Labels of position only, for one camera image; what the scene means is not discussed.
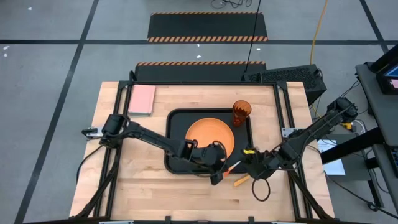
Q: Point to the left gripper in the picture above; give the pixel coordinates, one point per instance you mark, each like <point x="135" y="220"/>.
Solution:
<point x="208" y="155"/>

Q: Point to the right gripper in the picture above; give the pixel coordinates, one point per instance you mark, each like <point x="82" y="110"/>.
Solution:
<point x="259" y="163"/>

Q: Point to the orange round plate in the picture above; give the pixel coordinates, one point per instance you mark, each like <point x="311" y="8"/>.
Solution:
<point x="208" y="133"/>

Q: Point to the orange translucent faceted cup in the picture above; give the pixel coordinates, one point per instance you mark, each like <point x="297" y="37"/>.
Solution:
<point x="241" y="112"/>

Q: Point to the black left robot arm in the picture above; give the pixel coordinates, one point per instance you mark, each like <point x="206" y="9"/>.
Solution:
<point x="149" y="137"/>

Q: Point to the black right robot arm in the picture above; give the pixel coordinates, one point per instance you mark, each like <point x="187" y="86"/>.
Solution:
<point x="311" y="130"/>

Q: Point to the black rectangular serving tray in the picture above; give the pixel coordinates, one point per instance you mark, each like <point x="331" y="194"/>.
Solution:
<point x="180" y="124"/>

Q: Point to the white paper sheet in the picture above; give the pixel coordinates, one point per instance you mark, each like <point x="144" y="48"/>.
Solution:
<point x="335" y="168"/>

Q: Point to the narrow black striped floor ramp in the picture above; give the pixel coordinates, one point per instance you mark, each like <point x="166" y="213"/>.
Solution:
<point x="199" y="73"/>

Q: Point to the black computer tower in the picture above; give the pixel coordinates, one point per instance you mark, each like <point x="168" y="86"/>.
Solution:
<point x="289" y="77"/>

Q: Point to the black desk leg beam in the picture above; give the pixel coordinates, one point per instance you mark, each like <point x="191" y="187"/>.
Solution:
<point x="351" y="146"/>

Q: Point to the pink notebook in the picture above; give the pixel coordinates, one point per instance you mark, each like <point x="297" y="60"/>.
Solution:
<point x="141" y="99"/>

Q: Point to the grey desk top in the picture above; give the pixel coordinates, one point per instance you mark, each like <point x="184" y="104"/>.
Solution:
<point x="377" y="109"/>
<point x="384" y="161"/>

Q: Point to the large black striped floor ramp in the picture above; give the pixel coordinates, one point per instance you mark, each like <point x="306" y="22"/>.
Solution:
<point x="205" y="26"/>

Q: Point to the black laptop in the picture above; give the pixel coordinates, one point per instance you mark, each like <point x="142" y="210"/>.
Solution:
<point x="385" y="84"/>

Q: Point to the black table edge bracket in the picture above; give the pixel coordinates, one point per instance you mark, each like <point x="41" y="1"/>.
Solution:
<point x="251" y="219"/>
<point x="168" y="219"/>

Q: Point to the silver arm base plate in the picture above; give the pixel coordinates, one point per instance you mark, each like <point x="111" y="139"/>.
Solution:
<point x="93" y="132"/>
<point x="286" y="132"/>

